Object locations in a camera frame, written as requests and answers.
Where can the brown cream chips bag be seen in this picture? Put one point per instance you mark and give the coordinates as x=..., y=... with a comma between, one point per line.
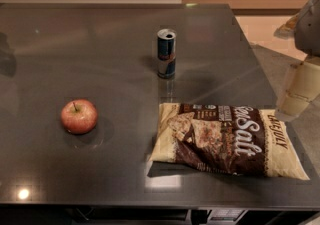
x=234, y=140

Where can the red apple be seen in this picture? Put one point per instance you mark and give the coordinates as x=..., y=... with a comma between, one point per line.
x=79, y=116

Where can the blue silver redbull can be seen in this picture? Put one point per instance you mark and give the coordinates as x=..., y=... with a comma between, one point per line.
x=166, y=55

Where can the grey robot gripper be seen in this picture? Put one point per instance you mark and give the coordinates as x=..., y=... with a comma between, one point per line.
x=309, y=32

